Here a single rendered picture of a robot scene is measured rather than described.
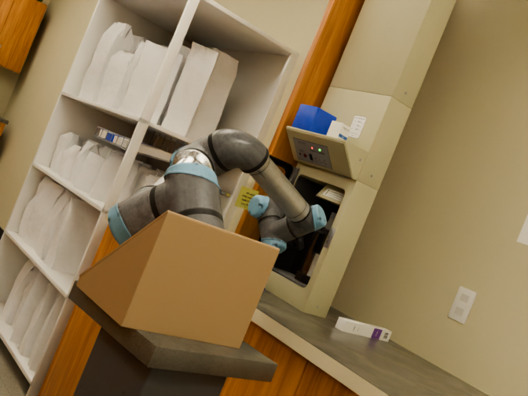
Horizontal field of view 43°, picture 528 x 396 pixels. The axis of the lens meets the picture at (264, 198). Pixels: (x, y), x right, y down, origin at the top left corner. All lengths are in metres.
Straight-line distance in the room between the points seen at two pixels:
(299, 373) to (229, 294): 0.55
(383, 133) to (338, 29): 0.50
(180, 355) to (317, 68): 1.53
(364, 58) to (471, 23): 0.55
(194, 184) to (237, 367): 0.39
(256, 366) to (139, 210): 0.41
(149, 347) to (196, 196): 0.36
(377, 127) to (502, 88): 0.55
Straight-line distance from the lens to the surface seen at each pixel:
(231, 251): 1.27
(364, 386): 1.62
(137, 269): 1.20
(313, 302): 2.24
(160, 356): 1.19
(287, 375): 1.84
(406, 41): 2.32
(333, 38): 2.54
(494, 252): 2.35
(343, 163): 2.19
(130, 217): 1.46
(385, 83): 2.29
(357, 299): 2.65
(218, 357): 1.27
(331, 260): 2.23
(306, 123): 2.32
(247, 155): 1.81
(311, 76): 2.49
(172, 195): 1.41
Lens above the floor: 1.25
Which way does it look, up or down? level
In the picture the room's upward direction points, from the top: 22 degrees clockwise
